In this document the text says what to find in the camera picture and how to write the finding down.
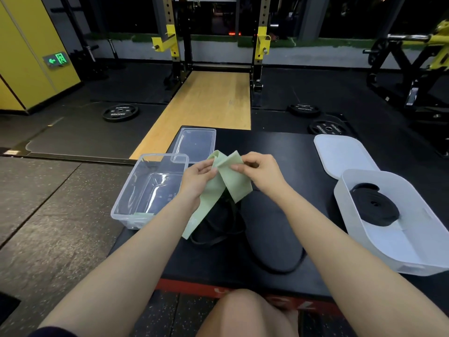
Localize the white plastic bin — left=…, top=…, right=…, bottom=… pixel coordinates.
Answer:
left=333, top=168, right=449, bottom=277

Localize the person's right hand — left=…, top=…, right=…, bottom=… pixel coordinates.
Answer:
left=230, top=152, right=292, bottom=204

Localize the yellow black exercise machine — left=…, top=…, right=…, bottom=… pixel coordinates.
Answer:
left=363, top=19, right=449, bottom=155

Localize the clear plastic container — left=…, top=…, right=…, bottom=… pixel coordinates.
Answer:
left=110, top=153, right=190, bottom=230

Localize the black upright bar holder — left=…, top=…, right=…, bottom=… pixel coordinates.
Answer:
left=107, top=39, right=127, bottom=70

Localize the green exit sign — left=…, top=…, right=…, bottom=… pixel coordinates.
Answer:
left=43, top=51, right=70, bottom=69

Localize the dark navy shirt sleeve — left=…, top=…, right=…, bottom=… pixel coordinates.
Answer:
left=28, top=326, right=78, bottom=337

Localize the black plyo platform red side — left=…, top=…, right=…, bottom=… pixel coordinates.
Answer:
left=109, top=125, right=449, bottom=315

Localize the black weight plate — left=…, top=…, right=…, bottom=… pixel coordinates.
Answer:
left=308, top=119, right=351, bottom=137
left=102, top=104, right=140, bottom=123
left=287, top=103, right=322, bottom=118

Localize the wooden lifting platform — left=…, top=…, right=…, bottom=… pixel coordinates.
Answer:
left=130, top=71, right=252, bottom=160

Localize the person's left forearm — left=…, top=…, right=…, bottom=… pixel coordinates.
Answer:
left=36, top=196, right=201, bottom=337

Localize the person's left leg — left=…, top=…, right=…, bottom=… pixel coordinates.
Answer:
left=196, top=289, right=299, bottom=337

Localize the white plastic lid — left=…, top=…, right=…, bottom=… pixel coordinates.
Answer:
left=313, top=133, right=380, bottom=180

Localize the clear plastic lid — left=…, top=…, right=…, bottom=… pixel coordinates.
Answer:
left=171, top=127, right=217, bottom=164

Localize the wide black resistance band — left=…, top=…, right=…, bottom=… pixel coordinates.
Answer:
left=349, top=183, right=400, bottom=227

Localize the yellow black squat rack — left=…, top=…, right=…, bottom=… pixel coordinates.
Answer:
left=151, top=0, right=273, bottom=102

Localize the person's right forearm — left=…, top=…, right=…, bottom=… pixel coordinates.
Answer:
left=275, top=187, right=449, bottom=337

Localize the person's left hand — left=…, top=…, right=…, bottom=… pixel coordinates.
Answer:
left=179, top=158, right=219, bottom=207

